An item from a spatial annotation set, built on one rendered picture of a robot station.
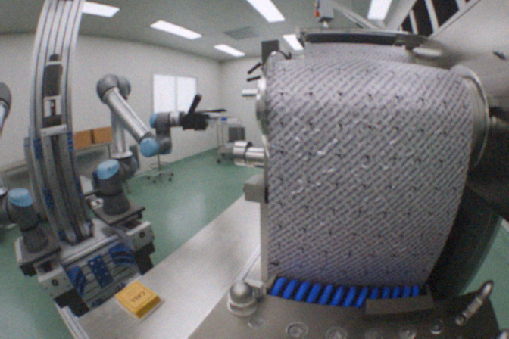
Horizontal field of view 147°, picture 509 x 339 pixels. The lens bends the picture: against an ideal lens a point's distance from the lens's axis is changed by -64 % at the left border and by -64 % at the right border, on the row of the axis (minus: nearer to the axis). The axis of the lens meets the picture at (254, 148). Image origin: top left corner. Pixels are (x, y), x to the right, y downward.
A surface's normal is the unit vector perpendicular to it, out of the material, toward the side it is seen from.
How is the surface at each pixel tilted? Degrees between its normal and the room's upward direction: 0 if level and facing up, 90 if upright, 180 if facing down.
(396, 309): 0
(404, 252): 90
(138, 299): 0
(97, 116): 90
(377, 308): 0
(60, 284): 90
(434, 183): 90
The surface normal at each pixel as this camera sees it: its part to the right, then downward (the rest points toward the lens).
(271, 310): -0.02, -0.98
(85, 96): 0.92, 0.05
